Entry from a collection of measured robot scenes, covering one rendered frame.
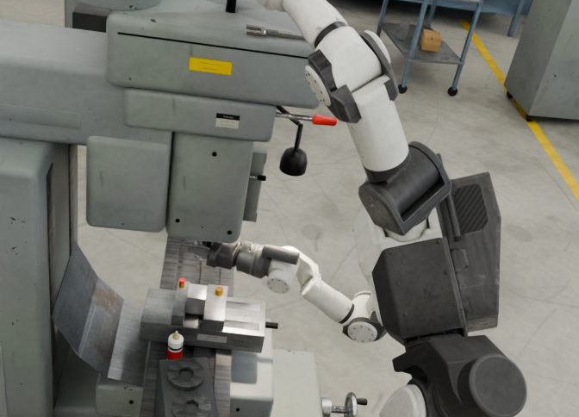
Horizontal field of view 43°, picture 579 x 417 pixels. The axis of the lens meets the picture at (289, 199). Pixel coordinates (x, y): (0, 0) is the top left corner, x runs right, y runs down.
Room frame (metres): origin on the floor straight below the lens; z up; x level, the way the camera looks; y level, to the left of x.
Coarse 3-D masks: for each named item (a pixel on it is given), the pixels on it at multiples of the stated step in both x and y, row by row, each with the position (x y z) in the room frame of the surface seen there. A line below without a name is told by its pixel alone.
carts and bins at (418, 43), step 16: (384, 0) 6.33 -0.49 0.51; (448, 0) 5.66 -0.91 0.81; (464, 0) 5.70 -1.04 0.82; (480, 0) 5.75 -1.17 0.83; (432, 16) 6.48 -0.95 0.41; (384, 32) 6.16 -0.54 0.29; (400, 32) 5.98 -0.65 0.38; (416, 32) 5.60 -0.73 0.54; (432, 32) 6.00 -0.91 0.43; (400, 48) 5.80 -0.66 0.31; (416, 48) 5.87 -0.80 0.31; (432, 48) 5.87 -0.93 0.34; (448, 48) 6.01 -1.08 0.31; (464, 48) 5.75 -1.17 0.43
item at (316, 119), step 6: (276, 114) 1.46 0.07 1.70; (282, 114) 1.47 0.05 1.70; (288, 114) 1.47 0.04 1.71; (300, 120) 1.47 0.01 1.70; (306, 120) 1.47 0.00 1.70; (312, 120) 1.48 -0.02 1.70; (318, 120) 1.47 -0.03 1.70; (324, 120) 1.48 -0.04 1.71; (330, 120) 1.48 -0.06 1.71; (336, 120) 1.49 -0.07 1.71
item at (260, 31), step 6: (246, 24) 1.46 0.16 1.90; (246, 30) 1.43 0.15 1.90; (252, 30) 1.44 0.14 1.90; (258, 30) 1.46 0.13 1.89; (264, 30) 1.45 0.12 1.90; (270, 30) 1.45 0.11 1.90; (276, 30) 1.46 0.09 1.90; (282, 36) 1.45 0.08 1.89; (288, 36) 1.45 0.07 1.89; (294, 36) 1.45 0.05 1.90; (300, 36) 1.45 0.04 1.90
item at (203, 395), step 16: (160, 368) 1.21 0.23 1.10; (176, 368) 1.21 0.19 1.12; (192, 368) 1.22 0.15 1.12; (208, 368) 1.24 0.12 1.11; (160, 384) 1.17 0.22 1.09; (176, 384) 1.16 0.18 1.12; (192, 384) 1.17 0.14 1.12; (208, 384) 1.19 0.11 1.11; (160, 400) 1.15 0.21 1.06; (176, 400) 1.12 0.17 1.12; (192, 400) 1.13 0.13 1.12; (208, 400) 1.13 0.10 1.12; (160, 416) 1.13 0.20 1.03; (176, 416) 1.07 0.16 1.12; (192, 416) 1.08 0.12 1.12; (208, 416) 1.09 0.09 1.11
